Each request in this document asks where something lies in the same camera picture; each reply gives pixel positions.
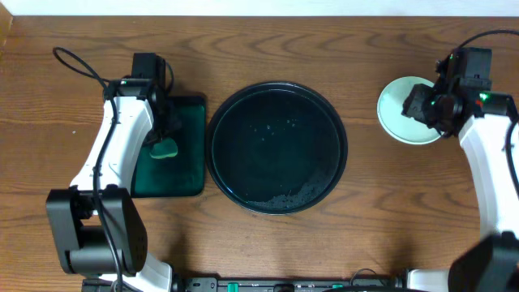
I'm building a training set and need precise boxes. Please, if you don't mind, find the pale green plate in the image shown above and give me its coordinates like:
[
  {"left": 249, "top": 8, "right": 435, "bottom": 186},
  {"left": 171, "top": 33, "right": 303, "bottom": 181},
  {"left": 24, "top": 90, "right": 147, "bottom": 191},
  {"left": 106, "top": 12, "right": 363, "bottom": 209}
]
[{"left": 376, "top": 76, "right": 440, "bottom": 145}]

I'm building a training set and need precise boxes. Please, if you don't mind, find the green scrubbing sponge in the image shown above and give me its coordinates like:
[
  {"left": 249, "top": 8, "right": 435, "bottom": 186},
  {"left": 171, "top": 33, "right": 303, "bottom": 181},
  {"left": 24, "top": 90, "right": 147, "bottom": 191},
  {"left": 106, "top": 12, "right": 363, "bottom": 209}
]
[{"left": 149, "top": 138, "right": 178, "bottom": 160}]

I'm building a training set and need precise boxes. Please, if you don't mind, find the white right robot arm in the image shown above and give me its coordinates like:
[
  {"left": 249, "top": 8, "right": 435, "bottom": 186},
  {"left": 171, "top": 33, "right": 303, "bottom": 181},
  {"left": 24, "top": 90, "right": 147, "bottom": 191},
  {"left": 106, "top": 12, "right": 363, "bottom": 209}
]
[{"left": 401, "top": 47, "right": 518, "bottom": 291}]

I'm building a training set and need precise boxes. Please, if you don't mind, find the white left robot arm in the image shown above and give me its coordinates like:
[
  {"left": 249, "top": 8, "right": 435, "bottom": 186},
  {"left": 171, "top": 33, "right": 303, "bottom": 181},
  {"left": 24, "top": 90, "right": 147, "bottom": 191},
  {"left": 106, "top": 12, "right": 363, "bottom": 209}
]
[{"left": 45, "top": 51, "right": 179, "bottom": 291}]

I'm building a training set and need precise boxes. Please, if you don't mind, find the dark green rectangular water tray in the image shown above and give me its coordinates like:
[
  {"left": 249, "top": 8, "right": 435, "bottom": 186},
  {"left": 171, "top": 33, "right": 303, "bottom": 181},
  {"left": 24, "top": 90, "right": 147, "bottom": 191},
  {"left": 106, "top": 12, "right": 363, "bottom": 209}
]
[{"left": 131, "top": 96, "right": 206, "bottom": 198}]

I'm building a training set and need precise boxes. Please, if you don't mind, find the round black serving tray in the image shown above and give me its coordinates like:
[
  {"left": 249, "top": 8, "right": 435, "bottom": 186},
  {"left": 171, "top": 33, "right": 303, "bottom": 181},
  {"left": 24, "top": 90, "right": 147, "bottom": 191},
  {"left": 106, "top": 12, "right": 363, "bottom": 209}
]
[{"left": 205, "top": 81, "right": 348, "bottom": 215}]

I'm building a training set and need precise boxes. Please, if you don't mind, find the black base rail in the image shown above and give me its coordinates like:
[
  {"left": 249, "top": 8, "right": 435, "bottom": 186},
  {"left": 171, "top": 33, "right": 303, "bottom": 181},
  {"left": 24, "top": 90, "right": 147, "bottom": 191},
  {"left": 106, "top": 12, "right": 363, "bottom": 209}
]
[{"left": 169, "top": 277, "right": 407, "bottom": 292}]

